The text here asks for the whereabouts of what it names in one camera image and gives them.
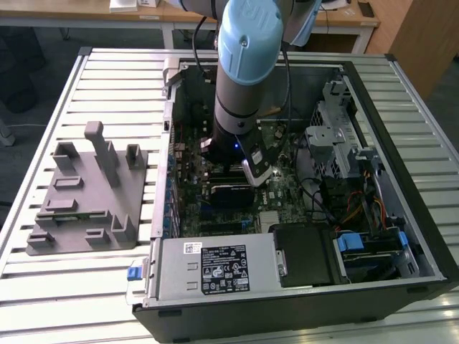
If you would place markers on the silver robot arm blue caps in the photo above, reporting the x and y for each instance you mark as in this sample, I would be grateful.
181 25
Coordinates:
247 43

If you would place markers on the black graphics card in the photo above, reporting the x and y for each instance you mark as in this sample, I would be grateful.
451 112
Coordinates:
233 197

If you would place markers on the silver coin cell battery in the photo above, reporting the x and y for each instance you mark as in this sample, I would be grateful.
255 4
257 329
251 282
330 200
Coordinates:
277 133

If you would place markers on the long black expansion slot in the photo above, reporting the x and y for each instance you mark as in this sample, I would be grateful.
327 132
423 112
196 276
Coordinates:
222 227

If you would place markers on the green motherboard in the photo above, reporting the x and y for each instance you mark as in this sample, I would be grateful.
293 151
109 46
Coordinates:
287 200

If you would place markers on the silver finned chipset heatsink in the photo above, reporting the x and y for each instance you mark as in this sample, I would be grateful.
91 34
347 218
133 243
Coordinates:
269 219

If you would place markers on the perforated metal disk bay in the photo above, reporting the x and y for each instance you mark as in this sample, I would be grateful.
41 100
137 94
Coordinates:
322 139

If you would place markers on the silver power supply box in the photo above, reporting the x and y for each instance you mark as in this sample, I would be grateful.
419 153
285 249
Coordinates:
172 272

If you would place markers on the grey plastic parts rack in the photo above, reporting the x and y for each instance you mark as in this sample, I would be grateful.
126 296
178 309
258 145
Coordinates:
100 208

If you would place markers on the blue plastic latch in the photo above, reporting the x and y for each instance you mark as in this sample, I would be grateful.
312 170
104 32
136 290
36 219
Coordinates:
135 273

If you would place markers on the hard disk in blue carrier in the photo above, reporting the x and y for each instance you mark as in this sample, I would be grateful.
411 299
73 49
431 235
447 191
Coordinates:
346 242

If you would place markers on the white labelled box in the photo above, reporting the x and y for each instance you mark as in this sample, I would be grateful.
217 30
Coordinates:
147 3

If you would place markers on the wooden desk white legs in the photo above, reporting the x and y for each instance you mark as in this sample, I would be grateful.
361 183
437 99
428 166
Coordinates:
107 19

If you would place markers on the plain white box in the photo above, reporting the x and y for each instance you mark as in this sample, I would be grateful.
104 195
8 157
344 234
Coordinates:
122 5

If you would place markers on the black metal PC case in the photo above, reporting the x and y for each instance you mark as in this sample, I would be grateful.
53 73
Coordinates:
322 319

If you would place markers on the small black device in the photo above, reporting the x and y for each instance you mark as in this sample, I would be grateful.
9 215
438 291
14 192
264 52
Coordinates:
365 9

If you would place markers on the wooden cabinet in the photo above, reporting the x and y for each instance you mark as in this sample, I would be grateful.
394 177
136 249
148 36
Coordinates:
423 43

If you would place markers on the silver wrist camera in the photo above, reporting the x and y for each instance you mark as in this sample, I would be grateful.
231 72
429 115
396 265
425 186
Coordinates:
256 168

